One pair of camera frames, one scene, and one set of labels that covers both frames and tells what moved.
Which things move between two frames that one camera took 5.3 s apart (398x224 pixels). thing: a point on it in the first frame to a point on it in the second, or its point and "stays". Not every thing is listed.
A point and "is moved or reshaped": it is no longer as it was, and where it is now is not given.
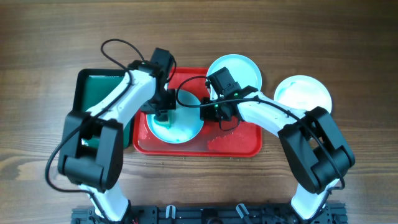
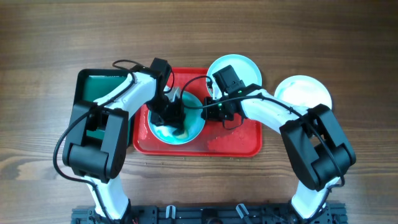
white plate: (186, 122) stays
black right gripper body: (214, 112) stays
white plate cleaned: (303, 92) stays
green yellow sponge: (162, 119) is moved or reshaped
